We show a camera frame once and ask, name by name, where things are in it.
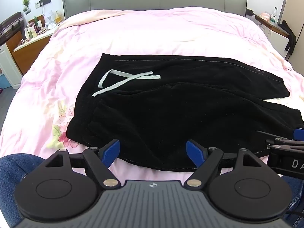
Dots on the pink floral blanket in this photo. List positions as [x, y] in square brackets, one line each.
[166, 33]

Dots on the black hanging garment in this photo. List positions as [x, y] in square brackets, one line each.
[290, 35]

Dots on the person's left leg in jeans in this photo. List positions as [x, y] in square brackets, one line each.
[14, 171]

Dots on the pink tissue box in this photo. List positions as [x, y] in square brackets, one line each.
[265, 16]

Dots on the person's right leg in jeans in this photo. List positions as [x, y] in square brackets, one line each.
[295, 190]

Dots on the blue storage box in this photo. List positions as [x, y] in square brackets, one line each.
[4, 80]

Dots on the white table lamp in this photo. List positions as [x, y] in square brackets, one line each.
[50, 16]

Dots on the small green potted plant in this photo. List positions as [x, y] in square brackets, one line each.
[25, 2]

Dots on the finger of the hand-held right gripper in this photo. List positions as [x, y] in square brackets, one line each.
[299, 133]
[273, 135]

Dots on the black wall switch panel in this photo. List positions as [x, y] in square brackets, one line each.
[45, 0]

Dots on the person's leg in jeans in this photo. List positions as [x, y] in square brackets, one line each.
[14, 171]
[295, 190]

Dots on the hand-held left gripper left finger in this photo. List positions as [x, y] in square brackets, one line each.
[111, 151]

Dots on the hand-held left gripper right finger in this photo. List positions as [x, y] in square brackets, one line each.
[196, 151]

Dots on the brown suitcase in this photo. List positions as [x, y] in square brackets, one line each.
[10, 27]

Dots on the clear water bottle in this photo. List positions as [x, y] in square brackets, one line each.
[273, 16]

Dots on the yellow bottle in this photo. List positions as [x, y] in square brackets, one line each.
[58, 17]

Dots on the white cabinet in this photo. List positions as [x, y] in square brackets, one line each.
[9, 64]

